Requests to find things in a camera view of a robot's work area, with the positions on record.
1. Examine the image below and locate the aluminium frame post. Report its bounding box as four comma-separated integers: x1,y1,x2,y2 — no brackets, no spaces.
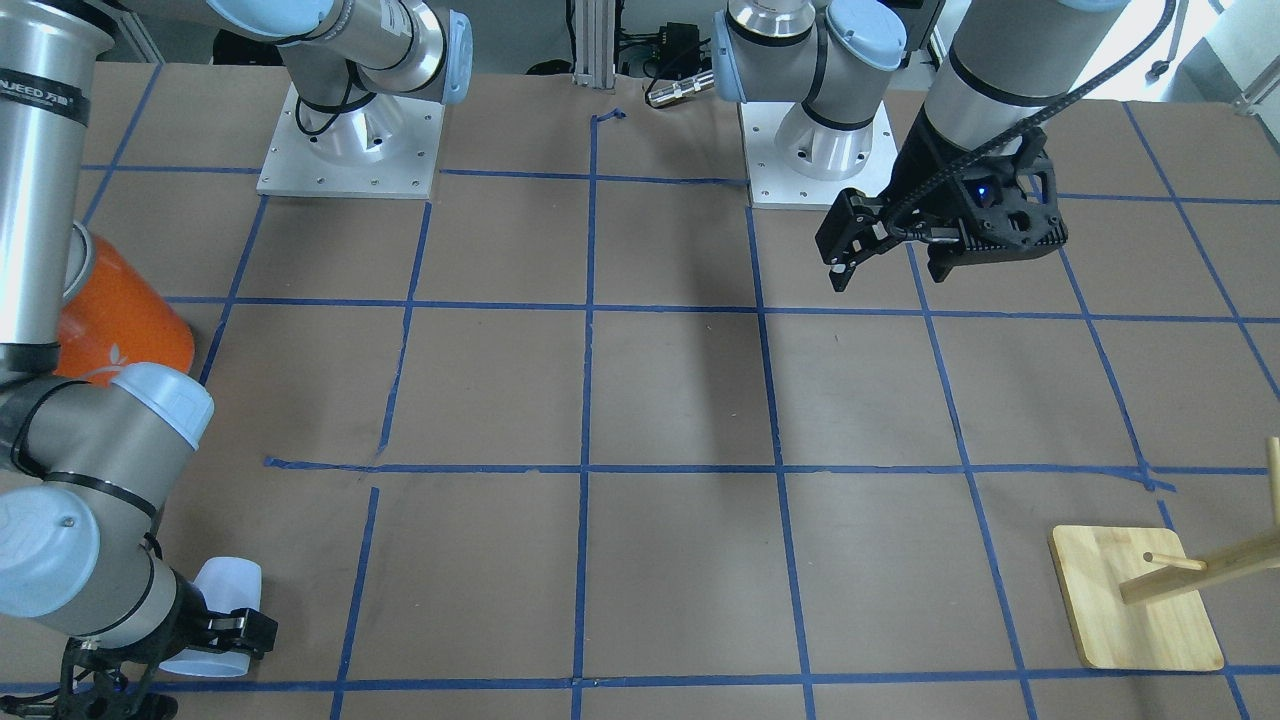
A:
571,0,620,94

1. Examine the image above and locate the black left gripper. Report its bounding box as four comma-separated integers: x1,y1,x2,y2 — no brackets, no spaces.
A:
815,110,1068,293

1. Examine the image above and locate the orange can with silver lid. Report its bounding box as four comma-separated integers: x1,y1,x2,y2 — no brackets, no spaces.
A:
54,223,195,386

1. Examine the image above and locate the white plastic cup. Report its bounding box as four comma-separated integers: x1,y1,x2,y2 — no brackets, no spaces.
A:
159,556,262,679

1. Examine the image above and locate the silver metal connector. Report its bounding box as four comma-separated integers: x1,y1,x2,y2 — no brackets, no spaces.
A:
645,70,716,109

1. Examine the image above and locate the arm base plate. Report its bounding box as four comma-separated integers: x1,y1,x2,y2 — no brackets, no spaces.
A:
739,102,897,211
256,87,445,200

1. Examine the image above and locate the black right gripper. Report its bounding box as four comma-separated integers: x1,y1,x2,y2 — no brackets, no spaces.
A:
3,580,279,719

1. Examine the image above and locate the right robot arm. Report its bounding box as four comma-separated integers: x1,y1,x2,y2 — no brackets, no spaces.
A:
3,1,474,719

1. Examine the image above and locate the wooden cup rack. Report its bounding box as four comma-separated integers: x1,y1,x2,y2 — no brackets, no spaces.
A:
1043,436,1279,673

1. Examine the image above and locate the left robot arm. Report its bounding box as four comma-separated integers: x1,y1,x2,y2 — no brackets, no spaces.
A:
710,1,1178,292

